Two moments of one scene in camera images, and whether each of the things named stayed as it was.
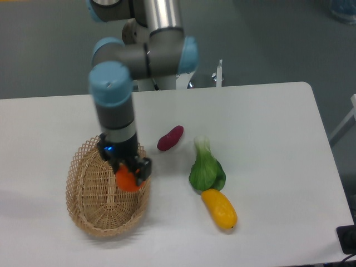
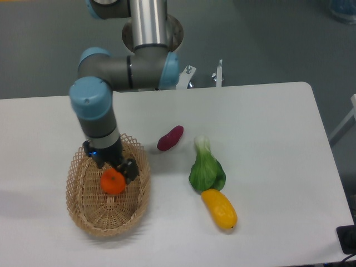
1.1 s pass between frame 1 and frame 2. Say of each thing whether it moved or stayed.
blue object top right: stayed
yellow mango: stayed
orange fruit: moved
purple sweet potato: stayed
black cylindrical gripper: moved
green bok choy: stayed
